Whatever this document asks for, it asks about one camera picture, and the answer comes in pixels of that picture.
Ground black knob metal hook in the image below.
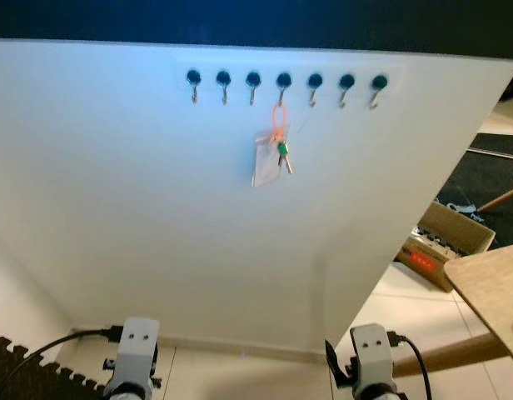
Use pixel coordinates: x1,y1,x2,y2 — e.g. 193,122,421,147
276,72,293,108
186,70,202,106
338,73,356,110
246,71,262,107
307,72,324,108
216,70,232,106
369,74,389,111

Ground black foam puzzle mat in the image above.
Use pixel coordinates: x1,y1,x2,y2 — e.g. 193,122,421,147
0,328,105,400

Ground light wooden table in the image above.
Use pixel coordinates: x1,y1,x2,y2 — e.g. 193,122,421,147
395,242,513,378

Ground brown cardboard box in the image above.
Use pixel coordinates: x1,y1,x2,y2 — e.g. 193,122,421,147
395,199,497,293

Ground green capped key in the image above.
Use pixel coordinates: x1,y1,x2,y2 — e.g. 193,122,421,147
276,141,296,177

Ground wooden stick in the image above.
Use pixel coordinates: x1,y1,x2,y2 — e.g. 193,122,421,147
476,184,513,214

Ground black rug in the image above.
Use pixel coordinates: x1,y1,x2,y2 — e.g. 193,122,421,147
436,132,513,251

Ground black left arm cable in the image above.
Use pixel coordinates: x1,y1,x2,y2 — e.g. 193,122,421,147
0,327,125,393

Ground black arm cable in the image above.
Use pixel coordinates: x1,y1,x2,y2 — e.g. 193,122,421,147
0,327,125,393
388,331,433,400

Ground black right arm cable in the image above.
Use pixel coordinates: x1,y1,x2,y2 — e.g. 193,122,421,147
388,331,433,400

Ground orange cord loop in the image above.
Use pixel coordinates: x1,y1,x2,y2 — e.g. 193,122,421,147
271,101,289,143

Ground white hook rail plate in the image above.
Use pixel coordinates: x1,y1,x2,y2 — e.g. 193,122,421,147
174,59,406,111

